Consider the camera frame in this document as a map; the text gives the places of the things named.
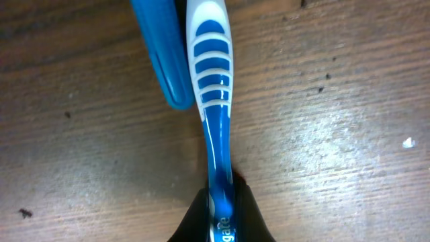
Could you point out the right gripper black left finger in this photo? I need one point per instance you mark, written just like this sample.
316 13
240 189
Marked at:
194 226

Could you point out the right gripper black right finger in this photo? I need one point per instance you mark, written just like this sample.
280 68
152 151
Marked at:
250 224

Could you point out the blue white toothbrush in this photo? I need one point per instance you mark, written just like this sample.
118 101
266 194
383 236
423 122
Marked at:
211 68

